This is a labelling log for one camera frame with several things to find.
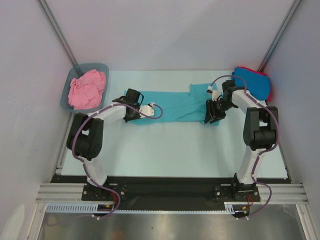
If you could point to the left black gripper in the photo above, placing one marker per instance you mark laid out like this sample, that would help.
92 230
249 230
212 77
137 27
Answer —
127 118

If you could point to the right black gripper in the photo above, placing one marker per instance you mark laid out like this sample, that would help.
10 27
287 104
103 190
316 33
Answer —
213 113

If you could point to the teal t shirt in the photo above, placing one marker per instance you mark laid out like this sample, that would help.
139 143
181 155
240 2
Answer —
187 107

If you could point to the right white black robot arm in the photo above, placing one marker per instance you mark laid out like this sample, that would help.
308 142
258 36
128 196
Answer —
260 130

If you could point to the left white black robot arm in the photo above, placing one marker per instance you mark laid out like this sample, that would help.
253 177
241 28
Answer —
85 138

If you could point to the pink crumpled t shirt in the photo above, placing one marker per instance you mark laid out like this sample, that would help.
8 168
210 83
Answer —
87 91

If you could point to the grey plastic basket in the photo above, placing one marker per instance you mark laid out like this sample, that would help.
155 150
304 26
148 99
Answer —
76 72

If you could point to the blue folded t shirt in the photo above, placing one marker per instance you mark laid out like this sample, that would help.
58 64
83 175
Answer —
255 83

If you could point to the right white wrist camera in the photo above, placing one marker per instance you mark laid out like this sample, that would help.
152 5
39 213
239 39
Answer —
214 93

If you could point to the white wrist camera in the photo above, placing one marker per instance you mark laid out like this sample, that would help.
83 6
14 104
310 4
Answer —
214 93
147 111

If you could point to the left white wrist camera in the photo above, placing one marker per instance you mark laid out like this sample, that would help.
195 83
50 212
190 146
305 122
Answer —
147 111

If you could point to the right corner aluminium post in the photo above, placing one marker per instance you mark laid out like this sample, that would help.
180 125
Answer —
293 9

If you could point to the corner aluminium post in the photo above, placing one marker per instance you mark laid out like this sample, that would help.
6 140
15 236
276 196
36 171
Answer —
293 9
47 12

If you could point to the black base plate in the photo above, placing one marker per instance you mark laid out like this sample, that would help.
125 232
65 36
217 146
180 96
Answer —
160 193

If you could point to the grey slotted cable duct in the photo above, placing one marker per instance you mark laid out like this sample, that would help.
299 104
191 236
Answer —
95 208

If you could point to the left corner aluminium post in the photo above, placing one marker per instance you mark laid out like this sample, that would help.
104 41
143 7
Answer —
47 12

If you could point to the aluminium frame rail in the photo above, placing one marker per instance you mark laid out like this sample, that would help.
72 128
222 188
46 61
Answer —
72 193

